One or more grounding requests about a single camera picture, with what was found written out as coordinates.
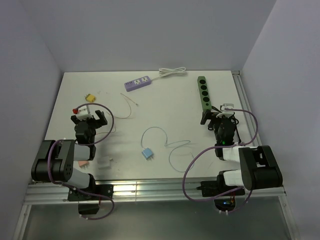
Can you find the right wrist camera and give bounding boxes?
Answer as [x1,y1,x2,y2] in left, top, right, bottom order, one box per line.
[216,103,235,118]

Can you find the green power strip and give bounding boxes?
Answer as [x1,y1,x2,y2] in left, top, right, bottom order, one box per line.
[197,76,212,112]

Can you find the purple power strip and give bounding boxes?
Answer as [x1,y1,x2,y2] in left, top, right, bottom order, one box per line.
[124,76,152,92]

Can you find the pink plug adapter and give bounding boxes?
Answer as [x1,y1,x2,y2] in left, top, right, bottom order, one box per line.
[77,161,90,169]

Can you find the light blue charger cable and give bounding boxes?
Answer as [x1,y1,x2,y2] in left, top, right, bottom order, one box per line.
[140,126,197,173]

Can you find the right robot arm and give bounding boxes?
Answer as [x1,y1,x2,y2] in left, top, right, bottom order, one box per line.
[198,109,283,197]

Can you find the aluminium side rail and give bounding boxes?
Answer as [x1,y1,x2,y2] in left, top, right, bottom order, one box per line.
[231,70,256,138]

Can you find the white coiled power cord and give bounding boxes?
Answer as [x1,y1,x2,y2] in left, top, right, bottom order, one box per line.
[151,66,188,82]

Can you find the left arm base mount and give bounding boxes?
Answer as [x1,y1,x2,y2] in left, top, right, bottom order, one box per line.
[67,184,114,216]

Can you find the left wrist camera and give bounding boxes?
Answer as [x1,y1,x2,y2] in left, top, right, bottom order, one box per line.
[72,105,93,121]

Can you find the blue USB charger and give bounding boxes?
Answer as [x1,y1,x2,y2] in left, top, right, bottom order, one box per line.
[141,148,154,160]

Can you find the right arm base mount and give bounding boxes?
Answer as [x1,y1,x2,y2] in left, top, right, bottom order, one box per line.
[196,180,245,212]

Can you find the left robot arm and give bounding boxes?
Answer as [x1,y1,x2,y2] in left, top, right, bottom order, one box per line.
[31,108,108,200]

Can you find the yellow plug adapter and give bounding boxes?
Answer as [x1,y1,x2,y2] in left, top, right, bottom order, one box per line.
[85,93,96,103]

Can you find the aluminium front rail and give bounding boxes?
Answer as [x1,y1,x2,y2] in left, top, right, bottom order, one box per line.
[23,178,287,206]

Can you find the white plug adapter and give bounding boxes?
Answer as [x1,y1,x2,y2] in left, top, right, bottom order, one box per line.
[97,156,113,170]

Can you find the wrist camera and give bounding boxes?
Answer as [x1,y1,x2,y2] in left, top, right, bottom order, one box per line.
[216,103,235,118]
[72,105,93,121]

